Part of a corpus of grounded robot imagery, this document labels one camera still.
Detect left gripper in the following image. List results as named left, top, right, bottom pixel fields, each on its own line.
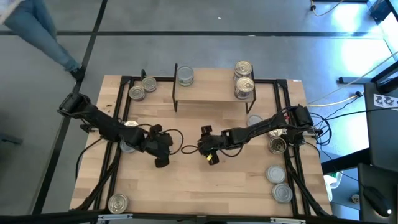
left=143, top=124, right=174, bottom=169

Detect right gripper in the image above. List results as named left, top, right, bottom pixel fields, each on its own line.
left=198, top=124, right=225, bottom=166

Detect green label tuna can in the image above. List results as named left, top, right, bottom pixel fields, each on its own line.
left=119, top=140, right=137, bottom=154
left=246, top=114, right=264, bottom=127
left=177, top=65, right=195, bottom=88
left=272, top=182, right=294, bottom=204
left=266, top=164, right=286, bottom=184

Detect wooden shelf black metal legs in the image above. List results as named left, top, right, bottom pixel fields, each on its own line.
left=172, top=63, right=257, bottom=114

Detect black clamp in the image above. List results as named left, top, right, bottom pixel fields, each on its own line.
left=80, top=123, right=100, bottom=133

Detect black aluminium crossbar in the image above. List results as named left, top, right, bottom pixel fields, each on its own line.
left=0, top=210, right=398, bottom=224

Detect black connector box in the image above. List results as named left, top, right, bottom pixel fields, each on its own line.
left=303, top=126, right=324, bottom=138

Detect white plastic bag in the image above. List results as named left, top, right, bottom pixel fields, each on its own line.
left=323, top=171, right=343, bottom=202

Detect black diagonal bar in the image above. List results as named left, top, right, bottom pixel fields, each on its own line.
left=321, top=147, right=373, bottom=175

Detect black stand base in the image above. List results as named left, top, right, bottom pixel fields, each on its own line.
left=338, top=46, right=398, bottom=94

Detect person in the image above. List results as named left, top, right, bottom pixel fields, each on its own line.
left=0, top=0, right=85, bottom=81

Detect black desk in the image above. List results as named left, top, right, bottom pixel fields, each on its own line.
left=357, top=163, right=398, bottom=224
left=363, top=81, right=398, bottom=170

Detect black computer mouse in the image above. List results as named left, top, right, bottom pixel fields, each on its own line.
left=363, top=185, right=393, bottom=218

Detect white marker paper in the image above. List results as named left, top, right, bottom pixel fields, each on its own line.
left=373, top=93, right=398, bottom=110

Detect blue box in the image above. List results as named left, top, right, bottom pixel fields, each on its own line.
left=366, top=0, right=392, bottom=24

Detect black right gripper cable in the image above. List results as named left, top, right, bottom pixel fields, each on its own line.
left=180, top=144, right=246, bottom=158

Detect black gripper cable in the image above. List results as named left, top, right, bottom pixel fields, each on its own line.
left=180, top=144, right=246, bottom=158
left=161, top=128, right=184, bottom=156

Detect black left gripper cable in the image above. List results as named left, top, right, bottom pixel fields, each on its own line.
left=161, top=128, right=184, bottom=156

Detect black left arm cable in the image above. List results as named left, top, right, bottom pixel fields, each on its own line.
left=74, top=138, right=103, bottom=182

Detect silver bracket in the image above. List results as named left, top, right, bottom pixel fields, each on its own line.
left=98, top=213, right=125, bottom=222
left=270, top=217, right=306, bottom=224

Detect black metal table frame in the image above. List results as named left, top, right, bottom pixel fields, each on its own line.
left=70, top=68, right=333, bottom=218

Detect black cable bundle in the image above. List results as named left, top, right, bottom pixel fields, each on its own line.
left=306, top=105, right=398, bottom=156

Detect yellow cable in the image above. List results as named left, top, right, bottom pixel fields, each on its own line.
left=307, top=91, right=365, bottom=108
left=307, top=49, right=398, bottom=105

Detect orange cable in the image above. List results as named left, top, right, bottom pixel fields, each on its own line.
left=310, top=0, right=345, bottom=17

